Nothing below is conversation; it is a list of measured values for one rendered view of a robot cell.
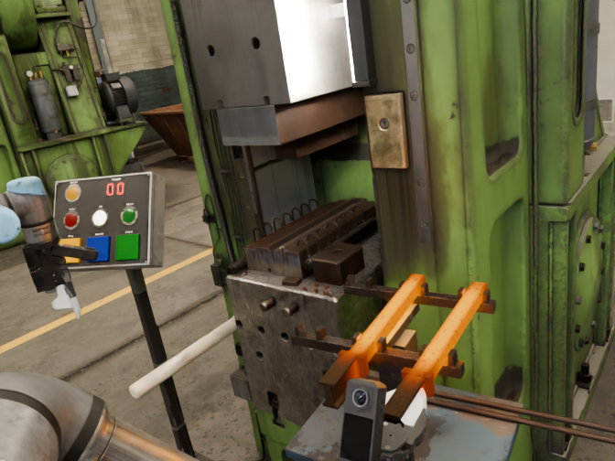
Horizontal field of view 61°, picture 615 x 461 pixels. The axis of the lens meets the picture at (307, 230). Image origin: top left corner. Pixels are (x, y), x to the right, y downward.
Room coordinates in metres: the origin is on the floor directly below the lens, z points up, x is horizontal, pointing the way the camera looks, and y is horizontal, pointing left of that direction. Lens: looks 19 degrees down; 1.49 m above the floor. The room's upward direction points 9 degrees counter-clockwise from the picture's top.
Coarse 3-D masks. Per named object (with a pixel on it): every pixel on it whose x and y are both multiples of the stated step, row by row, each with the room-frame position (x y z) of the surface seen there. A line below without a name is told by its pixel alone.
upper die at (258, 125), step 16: (320, 96) 1.40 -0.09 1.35; (336, 96) 1.45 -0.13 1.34; (352, 96) 1.51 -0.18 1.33; (224, 112) 1.36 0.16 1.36; (240, 112) 1.33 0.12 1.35; (256, 112) 1.29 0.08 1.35; (272, 112) 1.26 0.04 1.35; (288, 112) 1.29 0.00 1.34; (304, 112) 1.34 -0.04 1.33; (320, 112) 1.39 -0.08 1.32; (336, 112) 1.44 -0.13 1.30; (352, 112) 1.50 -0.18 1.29; (224, 128) 1.37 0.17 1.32; (240, 128) 1.34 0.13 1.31; (256, 128) 1.30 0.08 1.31; (272, 128) 1.27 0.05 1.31; (288, 128) 1.28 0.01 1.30; (304, 128) 1.33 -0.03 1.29; (320, 128) 1.38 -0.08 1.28; (224, 144) 1.38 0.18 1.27; (240, 144) 1.34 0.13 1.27; (256, 144) 1.31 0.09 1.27; (272, 144) 1.27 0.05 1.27
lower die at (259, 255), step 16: (320, 208) 1.64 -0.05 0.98; (336, 208) 1.55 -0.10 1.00; (352, 208) 1.54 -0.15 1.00; (368, 208) 1.53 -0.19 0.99; (288, 224) 1.53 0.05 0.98; (304, 224) 1.48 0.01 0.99; (320, 224) 1.42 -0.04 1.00; (352, 224) 1.45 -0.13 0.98; (272, 240) 1.38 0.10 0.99; (320, 240) 1.33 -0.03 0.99; (256, 256) 1.36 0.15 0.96; (272, 256) 1.32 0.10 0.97; (288, 256) 1.28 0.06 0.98; (304, 256) 1.27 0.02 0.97; (272, 272) 1.32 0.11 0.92; (288, 272) 1.28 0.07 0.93; (304, 272) 1.26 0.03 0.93
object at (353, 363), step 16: (400, 288) 0.94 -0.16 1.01; (416, 288) 0.94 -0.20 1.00; (400, 304) 0.87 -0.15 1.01; (384, 320) 0.82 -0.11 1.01; (368, 336) 0.78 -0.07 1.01; (384, 336) 0.80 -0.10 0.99; (352, 352) 0.73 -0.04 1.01; (368, 352) 0.74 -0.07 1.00; (336, 368) 0.69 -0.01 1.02; (352, 368) 0.71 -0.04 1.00; (368, 368) 0.72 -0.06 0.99; (320, 384) 0.66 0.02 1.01; (336, 384) 0.65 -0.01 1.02; (336, 400) 0.66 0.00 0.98
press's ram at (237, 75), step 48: (192, 0) 1.39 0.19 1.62; (240, 0) 1.29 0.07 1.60; (288, 0) 1.26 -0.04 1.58; (336, 0) 1.40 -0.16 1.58; (192, 48) 1.41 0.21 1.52; (240, 48) 1.30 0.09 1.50; (288, 48) 1.24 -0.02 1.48; (336, 48) 1.38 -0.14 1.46; (240, 96) 1.32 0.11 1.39; (288, 96) 1.22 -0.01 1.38
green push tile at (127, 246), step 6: (132, 234) 1.48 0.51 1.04; (138, 234) 1.47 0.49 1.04; (120, 240) 1.48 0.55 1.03; (126, 240) 1.47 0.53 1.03; (132, 240) 1.47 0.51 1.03; (138, 240) 1.46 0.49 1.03; (120, 246) 1.47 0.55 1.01; (126, 246) 1.46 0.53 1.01; (132, 246) 1.46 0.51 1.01; (138, 246) 1.45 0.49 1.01; (120, 252) 1.46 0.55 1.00; (126, 252) 1.45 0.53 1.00; (132, 252) 1.45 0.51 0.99; (138, 252) 1.45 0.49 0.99; (120, 258) 1.45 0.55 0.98; (126, 258) 1.45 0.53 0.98; (132, 258) 1.44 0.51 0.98; (138, 258) 1.44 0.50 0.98
